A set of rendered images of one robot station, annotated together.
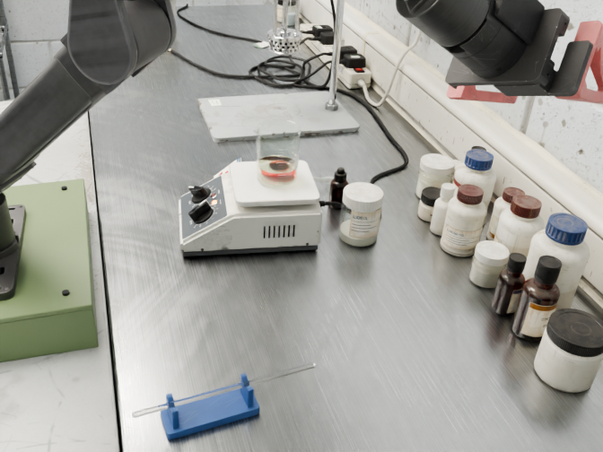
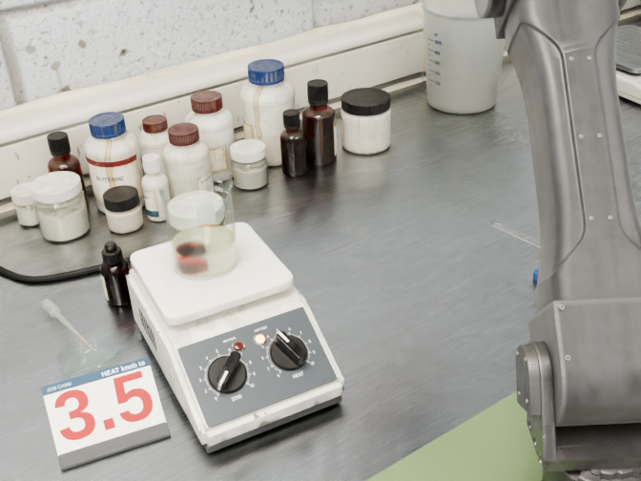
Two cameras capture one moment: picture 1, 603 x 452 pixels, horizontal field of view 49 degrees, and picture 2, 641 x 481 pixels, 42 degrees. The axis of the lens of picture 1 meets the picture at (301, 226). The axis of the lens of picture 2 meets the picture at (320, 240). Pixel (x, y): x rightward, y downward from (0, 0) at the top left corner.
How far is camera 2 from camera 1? 1.12 m
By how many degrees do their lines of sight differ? 83
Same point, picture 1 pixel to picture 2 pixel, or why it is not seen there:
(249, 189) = (253, 277)
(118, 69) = not seen: outside the picture
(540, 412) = (421, 151)
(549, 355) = (383, 125)
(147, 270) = (395, 429)
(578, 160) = (125, 63)
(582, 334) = (374, 95)
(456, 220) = (206, 161)
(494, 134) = (19, 124)
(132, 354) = not seen: hidden behind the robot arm
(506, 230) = (225, 129)
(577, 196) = (175, 80)
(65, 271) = not seen: hidden behind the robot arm
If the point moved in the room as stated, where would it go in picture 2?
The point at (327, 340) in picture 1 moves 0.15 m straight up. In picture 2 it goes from (419, 251) to (422, 127)
